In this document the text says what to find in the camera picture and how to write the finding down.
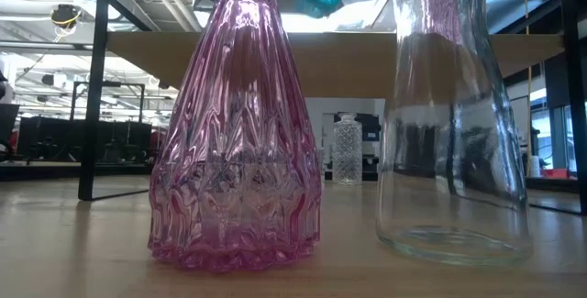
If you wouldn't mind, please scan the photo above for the clear square glass vase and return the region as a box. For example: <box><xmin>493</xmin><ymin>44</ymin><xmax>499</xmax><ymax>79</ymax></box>
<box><xmin>315</xmin><ymin>146</ymin><xmax>327</xmax><ymax>181</ymax></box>

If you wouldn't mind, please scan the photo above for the tall pink glass vase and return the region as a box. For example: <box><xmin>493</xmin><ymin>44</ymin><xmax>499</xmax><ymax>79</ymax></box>
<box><xmin>147</xmin><ymin>0</ymin><xmax>323</xmax><ymax>274</ymax></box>

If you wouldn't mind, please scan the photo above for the large clear glass vase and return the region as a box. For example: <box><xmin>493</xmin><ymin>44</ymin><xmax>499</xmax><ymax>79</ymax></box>
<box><xmin>375</xmin><ymin>0</ymin><xmax>534</xmax><ymax>267</ymax></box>

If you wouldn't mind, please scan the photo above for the yellow hanging cord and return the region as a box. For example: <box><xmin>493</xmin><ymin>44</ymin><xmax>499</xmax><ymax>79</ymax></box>
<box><xmin>524</xmin><ymin>0</ymin><xmax>534</xmax><ymax>178</ymax></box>

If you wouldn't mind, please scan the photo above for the black desk row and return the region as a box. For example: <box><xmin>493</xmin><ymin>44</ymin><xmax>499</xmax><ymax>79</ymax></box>
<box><xmin>17</xmin><ymin>116</ymin><xmax>155</xmax><ymax>164</ymax></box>

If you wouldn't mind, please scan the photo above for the white roll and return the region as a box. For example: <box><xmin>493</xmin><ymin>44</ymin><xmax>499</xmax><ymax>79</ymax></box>
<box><xmin>527</xmin><ymin>154</ymin><xmax>542</xmax><ymax>179</ymax></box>

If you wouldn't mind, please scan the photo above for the clear crosshatched glass bottle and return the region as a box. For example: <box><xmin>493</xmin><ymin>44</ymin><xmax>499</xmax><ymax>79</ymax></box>
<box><xmin>331</xmin><ymin>113</ymin><xmax>363</xmax><ymax>185</ymax></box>

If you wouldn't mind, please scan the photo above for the black yellow cable reel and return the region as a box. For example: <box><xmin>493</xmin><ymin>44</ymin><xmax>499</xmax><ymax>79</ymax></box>
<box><xmin>49</xmin><ymin>3</ymin><xmax>84</xmax><ymax>42</ymax></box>

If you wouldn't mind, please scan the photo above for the wooden shelf with black legs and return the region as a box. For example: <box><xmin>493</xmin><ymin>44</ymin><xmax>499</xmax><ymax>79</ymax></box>
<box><xmin>77</xmin><ymin>0</ymin><xmax>587</xmax><ymax>216</ymax></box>

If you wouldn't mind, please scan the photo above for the black office chair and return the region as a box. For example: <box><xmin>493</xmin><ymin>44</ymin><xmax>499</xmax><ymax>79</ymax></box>
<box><xmin>0</xmin><ymin>103</ymin><xmax>22</xmax><ymax>157</ymax></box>

